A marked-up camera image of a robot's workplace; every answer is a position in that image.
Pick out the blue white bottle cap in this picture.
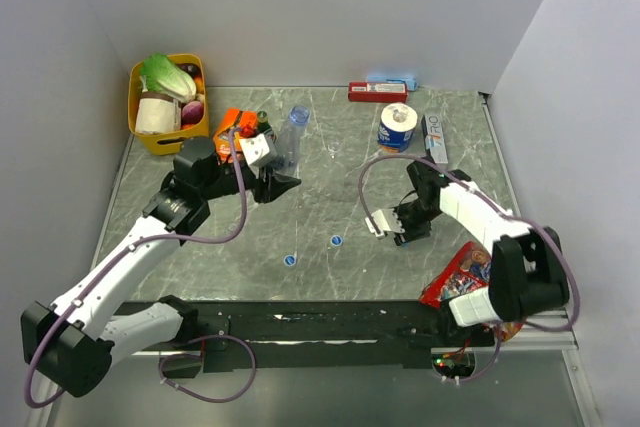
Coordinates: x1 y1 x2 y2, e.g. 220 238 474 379
283 255 297 267
330 235 343 247

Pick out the orange razor box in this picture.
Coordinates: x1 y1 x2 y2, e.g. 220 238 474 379
212 108 258 163

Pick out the white paper wrapped package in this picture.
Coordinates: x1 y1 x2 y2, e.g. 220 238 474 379
135 91 181 135

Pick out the green glass bottle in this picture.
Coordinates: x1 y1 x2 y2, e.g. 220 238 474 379
257 110 276 143

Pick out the red onion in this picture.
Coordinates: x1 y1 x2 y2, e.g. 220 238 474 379
181 100 204 127

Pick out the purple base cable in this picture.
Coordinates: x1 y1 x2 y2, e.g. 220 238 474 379
158 334 257 404

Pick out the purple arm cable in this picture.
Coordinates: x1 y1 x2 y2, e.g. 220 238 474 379
358 154 581 332
23 129 250 409

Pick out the toy napa cabbage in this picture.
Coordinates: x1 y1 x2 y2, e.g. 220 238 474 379
139 53 197 104

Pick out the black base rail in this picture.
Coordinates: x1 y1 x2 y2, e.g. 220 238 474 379
114 295 501 373

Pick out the yellow plastic basket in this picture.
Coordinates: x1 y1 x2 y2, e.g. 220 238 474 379
128 54 209 155

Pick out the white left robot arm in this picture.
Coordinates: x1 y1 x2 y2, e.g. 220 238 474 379
20 137 301 408

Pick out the toilet paper roll blue wrapper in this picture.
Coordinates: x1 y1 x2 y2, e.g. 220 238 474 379
377 102 418 153

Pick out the red rectangular box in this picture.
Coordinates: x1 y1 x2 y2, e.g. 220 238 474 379
347 82 408 104

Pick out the red snack bag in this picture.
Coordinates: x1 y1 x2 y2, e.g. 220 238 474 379
418 240 531 343

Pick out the small clear glass cup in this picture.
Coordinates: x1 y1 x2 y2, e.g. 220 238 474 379
227 222 241 234

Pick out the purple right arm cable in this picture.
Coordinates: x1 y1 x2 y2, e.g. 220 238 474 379
358 154 581 332

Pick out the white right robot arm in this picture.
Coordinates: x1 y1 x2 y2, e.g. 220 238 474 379
393 157 570 346

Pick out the silver toothpaste box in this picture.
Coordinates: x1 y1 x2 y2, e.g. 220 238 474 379
421 114 449 167

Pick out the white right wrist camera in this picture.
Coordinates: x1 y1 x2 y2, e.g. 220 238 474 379
365 208 405 238

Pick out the light blue packet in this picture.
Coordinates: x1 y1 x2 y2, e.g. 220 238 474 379
366 73 419 92

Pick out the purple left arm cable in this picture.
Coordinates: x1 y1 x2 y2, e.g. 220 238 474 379
23 129 250 409

